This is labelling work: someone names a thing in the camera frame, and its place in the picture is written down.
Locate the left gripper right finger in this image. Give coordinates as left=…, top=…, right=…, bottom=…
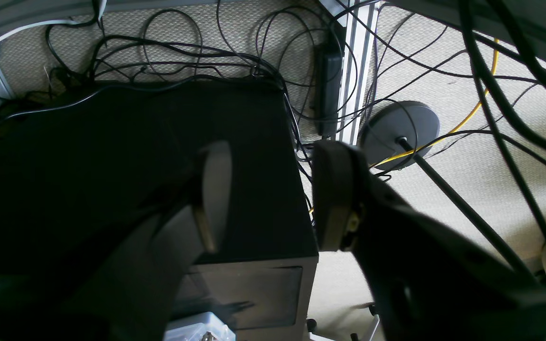
left=312, top=141, right=546, bottom=341

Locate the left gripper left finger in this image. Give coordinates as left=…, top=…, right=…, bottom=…
left=64, top=142, right=232, bottom=341

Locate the clear plastic bin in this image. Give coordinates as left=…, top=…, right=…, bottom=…
left=163, top=312, right=237, bottom=341

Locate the black stand pole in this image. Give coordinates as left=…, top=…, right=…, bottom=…
left=411, top=151, right=536, bottom=280

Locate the black computer tower case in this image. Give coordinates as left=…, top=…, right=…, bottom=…
left=0, top=81, right=318, bottom=341

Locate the round grey stand base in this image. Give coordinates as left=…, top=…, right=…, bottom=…
left=358, top=101, right=440, bottom=172

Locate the yellow cable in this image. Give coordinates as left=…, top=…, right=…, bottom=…
left=309, top=38, right=500, bottom=214

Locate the aluminium frame rail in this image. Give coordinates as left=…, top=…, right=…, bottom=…
left=334, top=0, right=381, bottom=145

